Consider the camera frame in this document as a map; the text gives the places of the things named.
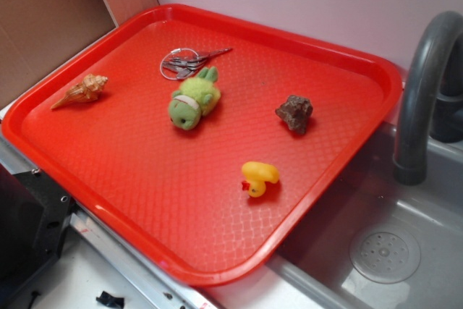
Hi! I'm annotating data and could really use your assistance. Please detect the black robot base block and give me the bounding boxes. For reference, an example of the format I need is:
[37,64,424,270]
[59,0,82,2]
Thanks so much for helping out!
[1,167,74,308]

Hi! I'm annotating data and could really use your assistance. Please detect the brown rock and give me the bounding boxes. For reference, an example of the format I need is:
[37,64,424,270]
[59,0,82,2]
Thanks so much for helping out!
[275,95,313,135]

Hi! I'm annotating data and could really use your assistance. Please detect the red plastic tray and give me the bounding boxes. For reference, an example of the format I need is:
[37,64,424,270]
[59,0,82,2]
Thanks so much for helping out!
[2,5,402,287]

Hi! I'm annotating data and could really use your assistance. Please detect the yellow rubber duck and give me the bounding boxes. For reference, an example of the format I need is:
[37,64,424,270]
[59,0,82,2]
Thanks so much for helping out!
[242,161,280,198]

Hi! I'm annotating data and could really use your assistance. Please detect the green plush frog toy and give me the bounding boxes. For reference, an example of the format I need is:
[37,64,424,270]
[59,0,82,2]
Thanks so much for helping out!
[168,67,221,131]

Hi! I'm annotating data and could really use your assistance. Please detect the tan spiral seashell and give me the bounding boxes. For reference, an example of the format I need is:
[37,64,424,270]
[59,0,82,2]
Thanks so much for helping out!
[51,74,109,110]

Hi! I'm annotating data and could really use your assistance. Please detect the grey plastic faucet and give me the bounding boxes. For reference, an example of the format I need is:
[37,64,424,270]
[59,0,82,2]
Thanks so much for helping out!
[394,11,462,185]

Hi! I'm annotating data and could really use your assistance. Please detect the grey plastic sink basin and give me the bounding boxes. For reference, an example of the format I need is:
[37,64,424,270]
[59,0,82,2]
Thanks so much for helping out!
[211,126,462,308]

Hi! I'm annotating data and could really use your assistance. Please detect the black tape scrap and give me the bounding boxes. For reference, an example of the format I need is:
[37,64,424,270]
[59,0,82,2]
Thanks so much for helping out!
[95,291,125,309]

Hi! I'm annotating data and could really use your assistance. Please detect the brown cardboard panel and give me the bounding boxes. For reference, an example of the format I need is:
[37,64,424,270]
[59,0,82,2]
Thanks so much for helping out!
[1,0,114,107]

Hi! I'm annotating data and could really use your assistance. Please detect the silver keys on ring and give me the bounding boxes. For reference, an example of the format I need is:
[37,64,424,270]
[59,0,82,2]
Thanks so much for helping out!
[159,48,233,80]

